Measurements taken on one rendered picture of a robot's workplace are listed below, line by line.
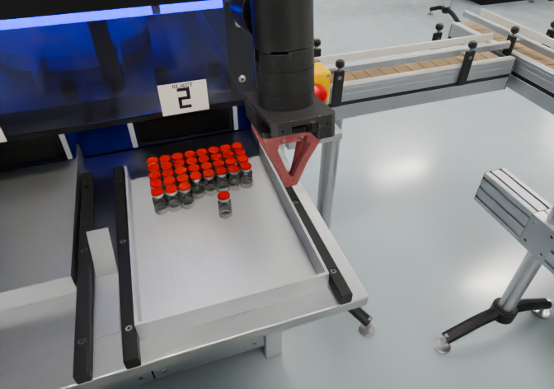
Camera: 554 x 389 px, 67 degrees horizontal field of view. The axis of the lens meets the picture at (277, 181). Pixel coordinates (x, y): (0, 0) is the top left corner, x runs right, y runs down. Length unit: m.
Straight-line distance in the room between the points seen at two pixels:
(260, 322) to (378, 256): 1.31
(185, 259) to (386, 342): 1.09
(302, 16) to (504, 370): 1.50
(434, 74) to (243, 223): 0.66
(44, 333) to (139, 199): 0.26
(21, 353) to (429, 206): 1.84
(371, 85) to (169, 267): 0.65
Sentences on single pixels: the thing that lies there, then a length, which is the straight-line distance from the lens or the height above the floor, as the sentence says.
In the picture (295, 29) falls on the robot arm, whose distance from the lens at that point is 0.38.
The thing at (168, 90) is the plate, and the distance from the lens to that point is 0.77.
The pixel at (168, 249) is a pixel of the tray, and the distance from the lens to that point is 0.68.
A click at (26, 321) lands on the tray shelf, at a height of 0.88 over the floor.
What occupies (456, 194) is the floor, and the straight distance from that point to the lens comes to 2.28.
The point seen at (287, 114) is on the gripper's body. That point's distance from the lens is 0.40.
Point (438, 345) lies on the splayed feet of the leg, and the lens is 1.66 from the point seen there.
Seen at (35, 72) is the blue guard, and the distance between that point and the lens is 0.76.
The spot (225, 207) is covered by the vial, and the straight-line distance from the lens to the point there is 0.69.
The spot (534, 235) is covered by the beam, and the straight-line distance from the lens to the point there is 1.42.
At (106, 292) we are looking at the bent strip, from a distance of 0.65.
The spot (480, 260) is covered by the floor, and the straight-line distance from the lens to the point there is 1.99.
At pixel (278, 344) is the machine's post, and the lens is 1.49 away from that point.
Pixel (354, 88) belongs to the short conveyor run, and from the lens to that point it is 1.03.
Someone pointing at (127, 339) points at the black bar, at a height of 0.90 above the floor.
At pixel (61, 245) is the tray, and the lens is 0.75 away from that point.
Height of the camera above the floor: 1.38
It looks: 39 degrees down
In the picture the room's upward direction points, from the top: straight up
